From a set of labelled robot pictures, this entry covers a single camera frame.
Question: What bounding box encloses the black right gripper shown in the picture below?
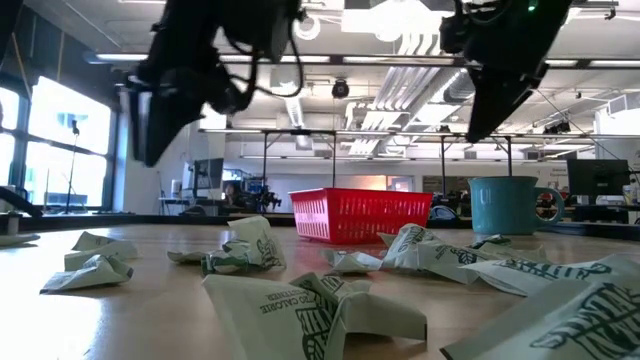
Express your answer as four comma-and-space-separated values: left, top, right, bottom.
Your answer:
461, 0, 574, 145

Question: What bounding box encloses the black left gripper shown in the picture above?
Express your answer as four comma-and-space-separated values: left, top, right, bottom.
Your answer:
128, 0, 252, 169

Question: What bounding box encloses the white green sweetener packet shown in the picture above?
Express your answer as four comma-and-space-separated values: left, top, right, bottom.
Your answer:
227, 215, 288, 271
39, 254, 135, 295
377, 223, 444, 271
166, 249, 211, 266
439, 279, 640, 360
414, 242, 484, 286
458, 253, 640, 299
0, 232, 42, 248
200, 239, 261, 276
63, 241, 142, 274
289, 272, 429, 346
201, 273, 351, 360
71, 230, 121, 252
322, 248, 386, 275
468, 234, 551, 264

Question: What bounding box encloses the black computer monitor on arm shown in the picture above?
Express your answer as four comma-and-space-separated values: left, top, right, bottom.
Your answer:
192, 157, 226, 201

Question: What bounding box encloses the teal ceramic mug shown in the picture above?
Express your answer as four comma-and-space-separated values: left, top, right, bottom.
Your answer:
468, 175, 566, 237

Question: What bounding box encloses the person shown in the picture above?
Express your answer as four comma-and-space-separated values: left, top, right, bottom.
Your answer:
222, 182, 247, 210

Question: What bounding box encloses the blue rounded object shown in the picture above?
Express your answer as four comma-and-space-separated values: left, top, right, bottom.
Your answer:
428, 204, 459, 224

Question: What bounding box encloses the black wide computer monitor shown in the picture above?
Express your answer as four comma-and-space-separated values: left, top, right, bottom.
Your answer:
567, 158, 631, 198

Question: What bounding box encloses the white finned ceiling light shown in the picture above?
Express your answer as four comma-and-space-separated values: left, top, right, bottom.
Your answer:
341, 0, 464, 57

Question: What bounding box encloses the black slanted strut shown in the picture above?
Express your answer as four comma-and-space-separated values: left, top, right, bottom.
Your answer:
0, 185, 45, 219

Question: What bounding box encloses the black ceiling spotlight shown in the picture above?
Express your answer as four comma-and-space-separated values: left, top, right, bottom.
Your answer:
330, 78, 351, 100

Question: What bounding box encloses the red plastic slotted basket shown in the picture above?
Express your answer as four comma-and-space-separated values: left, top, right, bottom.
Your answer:
288, 187, 434, 246

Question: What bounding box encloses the folded white green sweetener packet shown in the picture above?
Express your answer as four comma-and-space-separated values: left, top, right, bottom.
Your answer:
289, 272, 429, 346

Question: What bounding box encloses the silver ventilation duct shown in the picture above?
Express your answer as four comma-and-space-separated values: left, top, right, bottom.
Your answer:
442, 67, 476, 105

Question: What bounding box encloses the black metal workstation frame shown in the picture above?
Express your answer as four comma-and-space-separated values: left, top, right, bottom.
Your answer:
438, 131, 514, 191
259, 128, 339, 192

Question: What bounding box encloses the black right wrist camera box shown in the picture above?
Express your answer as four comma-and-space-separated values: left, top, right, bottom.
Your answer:
439, 12, 477, 55

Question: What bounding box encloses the black table edge rail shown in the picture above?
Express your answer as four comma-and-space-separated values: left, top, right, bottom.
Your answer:
0, 211, 640, 242

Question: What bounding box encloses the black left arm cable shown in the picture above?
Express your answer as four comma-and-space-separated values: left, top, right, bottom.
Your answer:
219, 7, 307, 99

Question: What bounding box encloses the grey cylinder post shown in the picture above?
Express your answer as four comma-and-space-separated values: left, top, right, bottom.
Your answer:
2, 212, 24, 237

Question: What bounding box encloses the white coiled cable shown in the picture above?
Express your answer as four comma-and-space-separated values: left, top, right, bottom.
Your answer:
293, 13, 322, 42

